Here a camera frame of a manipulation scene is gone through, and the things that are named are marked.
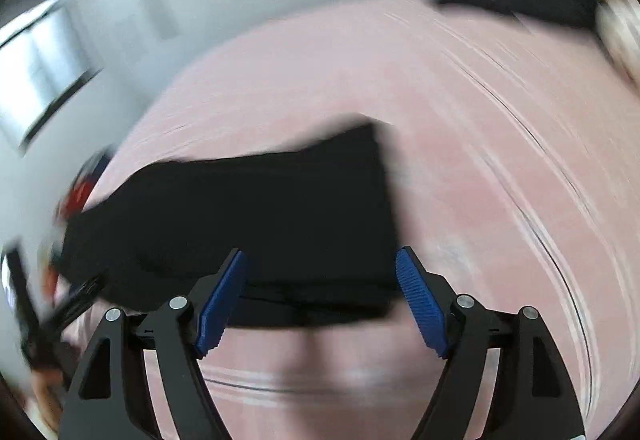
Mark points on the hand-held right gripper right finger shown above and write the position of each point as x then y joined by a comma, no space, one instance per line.
422,305

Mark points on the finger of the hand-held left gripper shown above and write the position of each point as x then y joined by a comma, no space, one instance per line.
75,302

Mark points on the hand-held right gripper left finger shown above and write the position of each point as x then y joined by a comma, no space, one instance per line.
220,305

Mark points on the black pants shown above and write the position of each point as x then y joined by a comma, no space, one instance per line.
250,220

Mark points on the red gift bag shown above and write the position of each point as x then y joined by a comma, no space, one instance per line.
75,200

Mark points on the navy gift bag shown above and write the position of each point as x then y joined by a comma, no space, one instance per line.
100,165

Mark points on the pink plaid bed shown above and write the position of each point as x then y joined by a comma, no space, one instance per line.
475,170

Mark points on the black framed window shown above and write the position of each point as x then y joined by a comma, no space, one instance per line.
40,65

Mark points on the heart print pillow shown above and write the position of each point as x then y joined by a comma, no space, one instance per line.
622,35

